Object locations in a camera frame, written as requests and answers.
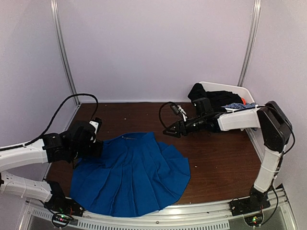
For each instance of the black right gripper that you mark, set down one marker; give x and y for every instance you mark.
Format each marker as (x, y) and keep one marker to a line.
(181, 127)

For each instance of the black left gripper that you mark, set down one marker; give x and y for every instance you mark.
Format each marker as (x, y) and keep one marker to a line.
(96, 154)

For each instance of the blue pleated skirt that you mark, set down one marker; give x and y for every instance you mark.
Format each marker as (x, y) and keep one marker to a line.
(134, 176)

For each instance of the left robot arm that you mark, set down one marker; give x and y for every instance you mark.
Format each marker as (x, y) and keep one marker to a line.
(48, 148)

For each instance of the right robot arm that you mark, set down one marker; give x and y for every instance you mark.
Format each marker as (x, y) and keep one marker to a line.
(275, 128)

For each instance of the white laundry basket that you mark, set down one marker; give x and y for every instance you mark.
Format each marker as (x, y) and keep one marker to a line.
(241, 91)

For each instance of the black garment in basket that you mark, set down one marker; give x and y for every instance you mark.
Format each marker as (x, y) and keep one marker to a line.
(217, 98)

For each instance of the blue checked shirt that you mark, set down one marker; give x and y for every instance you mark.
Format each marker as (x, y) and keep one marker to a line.
(239, 106)

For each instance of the orange garment in basket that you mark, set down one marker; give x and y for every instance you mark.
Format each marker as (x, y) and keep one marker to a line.
(243, 101)

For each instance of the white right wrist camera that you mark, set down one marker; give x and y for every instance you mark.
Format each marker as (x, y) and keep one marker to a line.
(178, 110)

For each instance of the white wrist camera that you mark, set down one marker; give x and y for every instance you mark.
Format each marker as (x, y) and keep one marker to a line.
(178, 110)
(96, 123)

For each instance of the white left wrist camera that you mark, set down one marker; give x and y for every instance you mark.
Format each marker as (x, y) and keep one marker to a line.
(96, 123)

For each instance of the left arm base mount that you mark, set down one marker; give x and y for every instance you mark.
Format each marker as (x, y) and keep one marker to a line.
(63, 210)

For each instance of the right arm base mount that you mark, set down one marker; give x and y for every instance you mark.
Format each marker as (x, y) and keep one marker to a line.
(251, 210)

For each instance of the left aluminium frame post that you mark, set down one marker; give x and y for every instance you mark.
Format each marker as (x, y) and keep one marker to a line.
(61, 45)

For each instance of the aluminium frame post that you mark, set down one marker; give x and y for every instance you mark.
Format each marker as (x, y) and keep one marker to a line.
(61, 45)
(255, 19)

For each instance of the right aluminium frame post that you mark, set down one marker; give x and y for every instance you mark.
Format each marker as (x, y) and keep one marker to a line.
(255, 19)

